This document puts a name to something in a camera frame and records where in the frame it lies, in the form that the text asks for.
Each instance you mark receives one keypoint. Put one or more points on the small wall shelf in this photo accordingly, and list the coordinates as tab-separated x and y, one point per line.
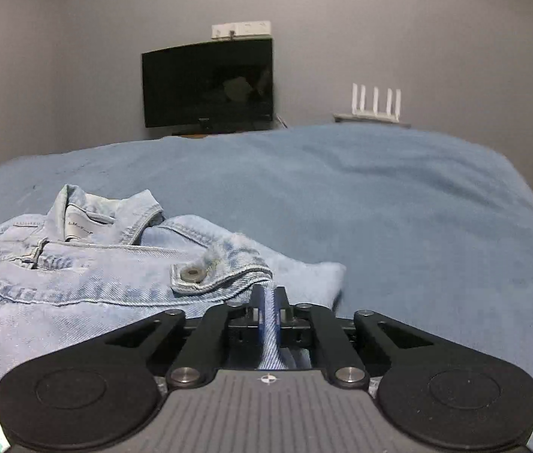
370	120

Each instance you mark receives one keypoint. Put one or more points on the white router with antennas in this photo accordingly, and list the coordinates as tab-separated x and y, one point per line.
374	104

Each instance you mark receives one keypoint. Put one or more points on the light blue denim jacket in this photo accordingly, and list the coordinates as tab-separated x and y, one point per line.
82	288

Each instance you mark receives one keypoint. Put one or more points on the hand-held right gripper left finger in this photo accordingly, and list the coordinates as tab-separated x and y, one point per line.
260	314

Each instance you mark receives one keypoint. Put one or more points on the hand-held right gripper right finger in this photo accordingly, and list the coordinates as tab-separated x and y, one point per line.
281	314

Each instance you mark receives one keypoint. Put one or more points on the white power strip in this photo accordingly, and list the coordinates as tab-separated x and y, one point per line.
240	29

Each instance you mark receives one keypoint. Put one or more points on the blue bed blanket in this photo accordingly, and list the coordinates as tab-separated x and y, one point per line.
389	226

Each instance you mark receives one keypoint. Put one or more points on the black flat screen television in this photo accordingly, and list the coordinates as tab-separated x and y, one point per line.
207	82

